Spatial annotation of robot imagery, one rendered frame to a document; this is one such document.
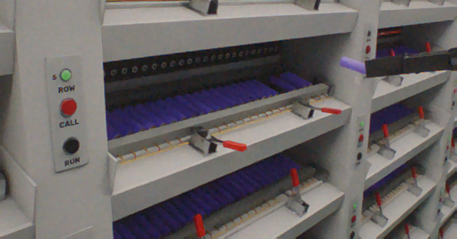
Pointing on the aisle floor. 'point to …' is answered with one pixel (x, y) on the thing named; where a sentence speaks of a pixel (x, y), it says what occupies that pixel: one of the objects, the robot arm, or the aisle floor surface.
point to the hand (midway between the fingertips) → (388, 66)
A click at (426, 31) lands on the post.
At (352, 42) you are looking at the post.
